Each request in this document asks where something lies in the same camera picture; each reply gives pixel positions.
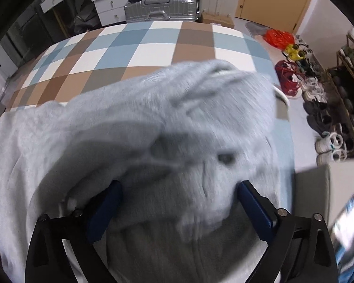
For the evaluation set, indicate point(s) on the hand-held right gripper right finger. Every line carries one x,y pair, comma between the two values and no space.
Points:
258,212

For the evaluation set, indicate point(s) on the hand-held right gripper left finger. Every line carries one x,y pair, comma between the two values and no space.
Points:
103,212

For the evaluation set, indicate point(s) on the grey printed hoodie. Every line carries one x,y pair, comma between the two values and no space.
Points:
135,123

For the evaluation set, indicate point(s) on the blue plaid blanket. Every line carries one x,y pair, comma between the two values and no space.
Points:
351,235

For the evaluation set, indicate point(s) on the pile of loose shoes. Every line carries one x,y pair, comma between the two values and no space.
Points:
312,94

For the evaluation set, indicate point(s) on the orange plastic bag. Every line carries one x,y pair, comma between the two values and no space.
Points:
278,38

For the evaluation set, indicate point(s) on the checkered bed sheet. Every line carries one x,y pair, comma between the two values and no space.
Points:
165,44

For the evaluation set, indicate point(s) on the round grey rug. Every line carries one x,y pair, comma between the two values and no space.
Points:
255,29

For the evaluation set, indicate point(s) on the brown cardboard box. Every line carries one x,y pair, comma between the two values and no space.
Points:
218,20

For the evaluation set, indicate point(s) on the white desk with drawers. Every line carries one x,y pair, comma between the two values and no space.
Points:
109,3

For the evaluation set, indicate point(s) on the silver suitcase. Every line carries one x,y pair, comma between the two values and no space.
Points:
165,10

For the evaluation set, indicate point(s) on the wooden door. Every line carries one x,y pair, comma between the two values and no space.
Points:
277,0

